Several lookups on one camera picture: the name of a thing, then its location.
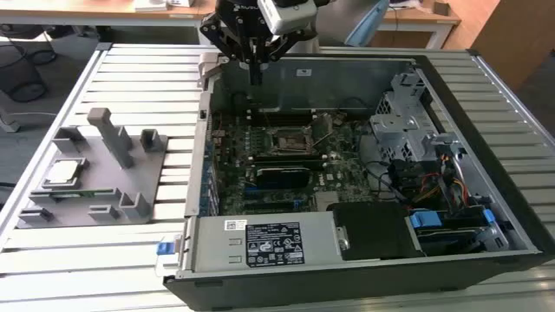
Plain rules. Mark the CPU socket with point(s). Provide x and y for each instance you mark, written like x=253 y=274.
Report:
x=288 y=143

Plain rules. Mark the small brown box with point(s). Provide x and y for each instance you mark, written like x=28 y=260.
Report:
x=441 y=9

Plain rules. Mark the small white box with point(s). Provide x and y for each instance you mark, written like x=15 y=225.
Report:
x=177 y=2

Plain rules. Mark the black plastic shroud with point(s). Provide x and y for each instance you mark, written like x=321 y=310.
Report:
x=372 y=230

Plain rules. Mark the black expansion slot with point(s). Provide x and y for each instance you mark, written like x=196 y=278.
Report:
x=268 y=205

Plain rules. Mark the wooden desk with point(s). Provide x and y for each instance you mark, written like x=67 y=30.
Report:
x=143 y=15

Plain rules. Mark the black graphics card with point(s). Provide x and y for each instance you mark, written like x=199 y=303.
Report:
x=281 y=178

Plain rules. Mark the blue plastic clip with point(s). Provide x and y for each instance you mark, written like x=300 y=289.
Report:
x=487 y=217

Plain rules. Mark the black PC case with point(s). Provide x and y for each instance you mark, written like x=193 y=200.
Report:
x=303 y=286

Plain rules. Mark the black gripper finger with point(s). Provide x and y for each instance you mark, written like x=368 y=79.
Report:
x=236 y=48
x=281 y=45

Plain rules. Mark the grey parts rack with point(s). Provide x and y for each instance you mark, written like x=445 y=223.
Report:
x=99 y=195

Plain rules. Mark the green RAM stick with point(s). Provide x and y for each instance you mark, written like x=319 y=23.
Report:
x=87 y=193

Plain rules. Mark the black mesh wastebasket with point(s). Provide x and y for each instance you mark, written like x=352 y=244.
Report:
x=21 y=74

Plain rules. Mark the dark round bin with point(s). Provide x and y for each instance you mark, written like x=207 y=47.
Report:
x=39 y=39

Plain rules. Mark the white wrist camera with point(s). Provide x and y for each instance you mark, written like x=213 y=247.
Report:
x=288 y=16

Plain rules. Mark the blue disk carrier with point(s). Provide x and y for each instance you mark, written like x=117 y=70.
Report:
x=423 y=219

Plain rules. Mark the grey stand foot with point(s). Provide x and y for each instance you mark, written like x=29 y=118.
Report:
x=8 y=125

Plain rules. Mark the green motherboard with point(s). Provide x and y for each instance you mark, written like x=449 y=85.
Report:
x=341 y=162

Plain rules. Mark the black disk drive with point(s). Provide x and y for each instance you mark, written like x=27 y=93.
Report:
x=445 y=242

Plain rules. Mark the silver chipset heatsink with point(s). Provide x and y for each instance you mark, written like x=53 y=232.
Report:
x=325 y=198

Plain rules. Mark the silver power supply unit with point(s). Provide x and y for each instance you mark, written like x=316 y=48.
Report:
x=208 y=243

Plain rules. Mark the silver drive cage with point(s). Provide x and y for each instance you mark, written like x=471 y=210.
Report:
x=399 y=130

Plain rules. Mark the silver CPU chip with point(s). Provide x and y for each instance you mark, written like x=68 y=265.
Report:
x=63 y=172

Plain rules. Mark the blue case latch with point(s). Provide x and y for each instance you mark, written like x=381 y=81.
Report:
x=164 y=249

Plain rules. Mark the thin metal locking lever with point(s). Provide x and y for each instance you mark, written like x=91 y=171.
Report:
x=323 y=139

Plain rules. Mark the black RAM slot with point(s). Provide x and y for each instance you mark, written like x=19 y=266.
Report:
x=281 y=113
x=281 y=122

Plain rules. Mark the wooden cabinet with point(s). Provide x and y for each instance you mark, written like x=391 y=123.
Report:
x=520 y=32

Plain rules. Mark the black RAM stick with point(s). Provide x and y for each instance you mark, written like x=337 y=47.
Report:
x=285 y=161

